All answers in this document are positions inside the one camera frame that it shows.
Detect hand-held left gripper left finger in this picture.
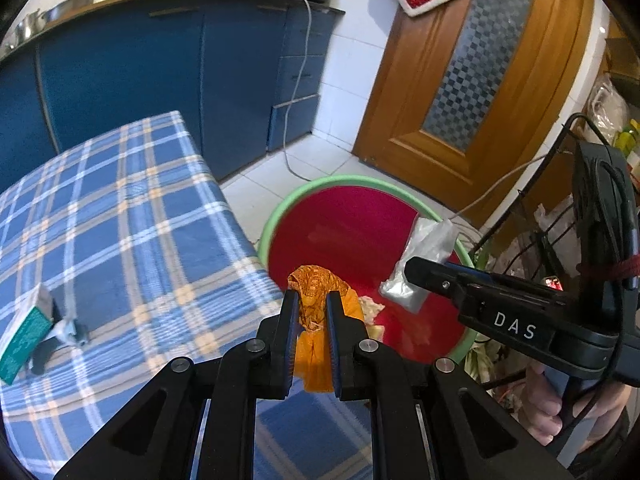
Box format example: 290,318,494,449
52,289,301,480

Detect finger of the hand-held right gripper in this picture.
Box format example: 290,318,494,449
446,261,506,288
404,256,473,307

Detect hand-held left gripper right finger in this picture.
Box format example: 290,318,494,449
325,290,576,480

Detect silver foil bag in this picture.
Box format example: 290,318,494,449
378,217,458,315

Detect orange wrapper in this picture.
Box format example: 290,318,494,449
287,264,362,393

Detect red basin with green rim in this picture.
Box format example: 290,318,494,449
257,175,476,366

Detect person's right hand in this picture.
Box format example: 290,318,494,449
524,364,632,447

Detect white tissue wad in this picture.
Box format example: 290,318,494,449
357,296,387,326

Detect wooden door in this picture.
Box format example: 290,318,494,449
352,0,598,216

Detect blue plaid tablecloth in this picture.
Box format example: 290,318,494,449
0,110,373,480

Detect clear plastic bag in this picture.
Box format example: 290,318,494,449
587,72,632,136

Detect white teal cardboard box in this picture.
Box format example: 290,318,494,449
0,282,55,386

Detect blue kitchen cabinet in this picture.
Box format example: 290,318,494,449
0,0,346,186

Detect steel bowl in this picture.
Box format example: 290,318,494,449
42,0,98,23

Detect black wire rack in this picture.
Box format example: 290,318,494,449
475,195,586,286

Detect grey cable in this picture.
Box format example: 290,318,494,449
447,152,576,221

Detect black cable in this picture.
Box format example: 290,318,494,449
520,112,640,281

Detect white cable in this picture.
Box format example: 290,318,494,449
282,0,313,181

